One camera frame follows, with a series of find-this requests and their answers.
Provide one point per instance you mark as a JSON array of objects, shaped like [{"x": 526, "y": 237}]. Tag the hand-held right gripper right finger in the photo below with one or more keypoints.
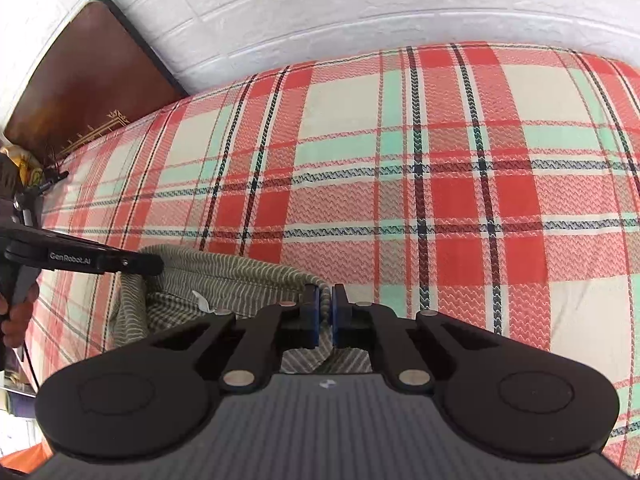
[{"x": 335, "y": 325}]

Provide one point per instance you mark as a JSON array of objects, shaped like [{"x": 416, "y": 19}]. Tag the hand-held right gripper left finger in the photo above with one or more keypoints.
[{"x": 317, "y": 325}]

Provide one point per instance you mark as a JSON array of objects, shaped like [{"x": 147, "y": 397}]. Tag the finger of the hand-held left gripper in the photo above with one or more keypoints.
[
  {"x": 85, "y": 242},
  {"x": 145, "y": 264}
]

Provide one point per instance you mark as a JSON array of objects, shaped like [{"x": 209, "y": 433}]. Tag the grey striped shirt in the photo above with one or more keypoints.
[{"x": 235, "y": 280}]

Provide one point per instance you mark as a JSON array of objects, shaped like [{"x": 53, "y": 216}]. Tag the person's left hand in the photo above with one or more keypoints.
[{"x": 20, "y": 320}]

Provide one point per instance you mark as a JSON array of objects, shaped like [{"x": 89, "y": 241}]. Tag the black idle gripper device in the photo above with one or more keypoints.
[{"x": 37, "y": 190}]

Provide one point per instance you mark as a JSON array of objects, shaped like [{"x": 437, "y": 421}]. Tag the yellow cloth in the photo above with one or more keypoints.
[{"x": 22, "y": 162}]

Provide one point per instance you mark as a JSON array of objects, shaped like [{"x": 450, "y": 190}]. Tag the red plaid bed blanket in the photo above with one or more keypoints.
[{"x": 400, "y": 185}]

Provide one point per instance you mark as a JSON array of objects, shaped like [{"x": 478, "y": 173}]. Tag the brown wooden headboard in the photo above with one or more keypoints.
[{"x": 85, "y": 80}]

